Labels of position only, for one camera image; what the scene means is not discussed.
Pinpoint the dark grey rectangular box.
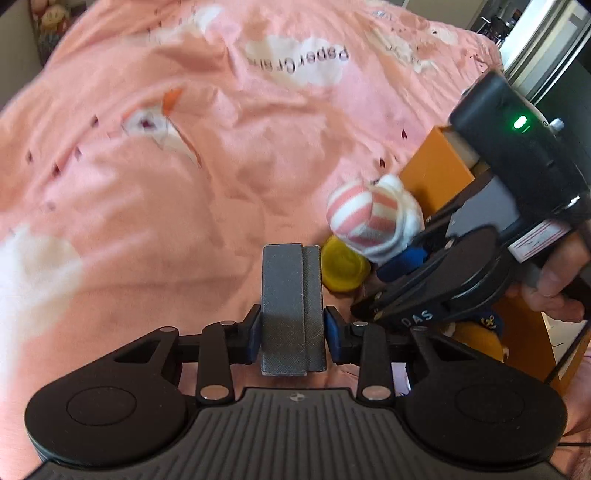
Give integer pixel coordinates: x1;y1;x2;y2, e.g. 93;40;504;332
260;244;327;377

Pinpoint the pink striped white plush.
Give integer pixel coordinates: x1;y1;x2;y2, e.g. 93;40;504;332
327;174;425;265

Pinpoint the orange bear plush blue outfit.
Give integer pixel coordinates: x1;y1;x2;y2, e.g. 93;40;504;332
438;310;509;363

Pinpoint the yellow round tape measure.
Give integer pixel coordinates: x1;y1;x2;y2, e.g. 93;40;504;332
321;235;372;293

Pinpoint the orange cardboard storage box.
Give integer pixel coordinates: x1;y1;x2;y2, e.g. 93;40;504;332
399;127;583;380

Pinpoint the right hand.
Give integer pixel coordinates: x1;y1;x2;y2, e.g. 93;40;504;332
521;233;590;322

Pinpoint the pink printed duvet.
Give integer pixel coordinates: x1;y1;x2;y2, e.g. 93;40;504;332
1;1;502;479

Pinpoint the black camera box green light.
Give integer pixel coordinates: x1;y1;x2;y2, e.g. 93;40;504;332
449;70;590;227

